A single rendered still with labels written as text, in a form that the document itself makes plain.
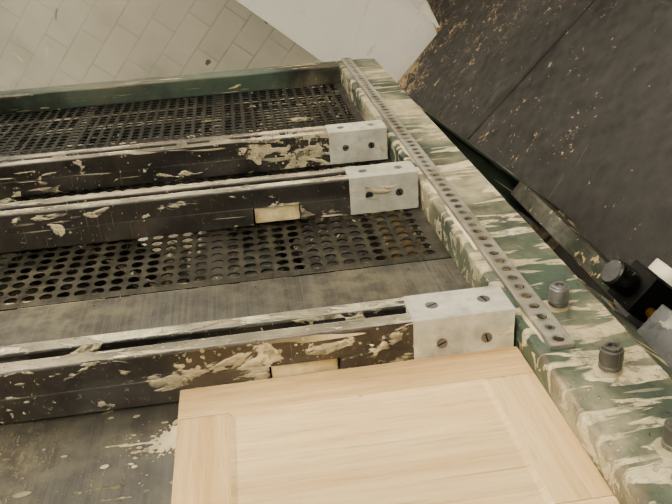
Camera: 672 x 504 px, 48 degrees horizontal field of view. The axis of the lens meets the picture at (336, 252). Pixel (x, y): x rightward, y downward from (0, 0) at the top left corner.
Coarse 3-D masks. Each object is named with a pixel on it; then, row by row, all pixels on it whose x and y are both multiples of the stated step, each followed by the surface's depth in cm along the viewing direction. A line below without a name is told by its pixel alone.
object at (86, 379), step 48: (480, 288) 94; (96, 336) 90; (144, 336) 89; (192, 336) 90; (240, 336) 88; (288, 336) 87; (336, 336) 88; (384, 336) 89; (432, 336) 90; (480, 336) 91; (0, 384) 84; (48, 384) 85; (96, 384) 86; (144, 384) 87; (192, 384) 88
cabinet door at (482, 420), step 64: (256, 384) 88; (320, 384) 87; (384, 384) 87; (448, 384) 86; (512, 384) 85; (192, 448) 79; (256, 448) 78; (320, 448) 78; (384, 448) 77; (448, 448) 77; (512, 448) 76; (576, 448) 75
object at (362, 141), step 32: (320, 128) 161; (352, 128) 159; (384, 128) 159; (0, 160) 154; (32, 160) 153; (64, 160) 152; (96, 160) 153; (128, 160) 154; (160, 160) 155; (192, 160) 156; (224, 160) 157; (256, 160) 158; (288, 160) 159; (320, 160) 160; (352, 160) 161; (0, 192) 153; (32, 192) 154
